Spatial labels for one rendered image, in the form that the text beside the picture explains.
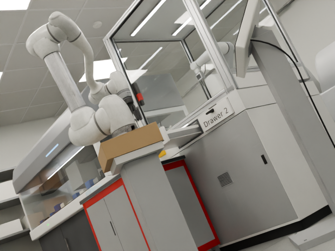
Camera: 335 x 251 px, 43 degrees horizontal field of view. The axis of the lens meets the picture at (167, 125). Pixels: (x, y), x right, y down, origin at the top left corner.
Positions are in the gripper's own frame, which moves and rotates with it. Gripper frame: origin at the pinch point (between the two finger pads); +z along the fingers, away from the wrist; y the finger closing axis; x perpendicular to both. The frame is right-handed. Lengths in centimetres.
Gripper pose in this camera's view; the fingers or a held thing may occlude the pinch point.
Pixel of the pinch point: (138, 126)
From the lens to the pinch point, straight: 284.6
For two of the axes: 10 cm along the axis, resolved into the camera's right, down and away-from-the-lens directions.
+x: -6.7, 4.4, 5.9
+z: 4.1, 8.9, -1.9
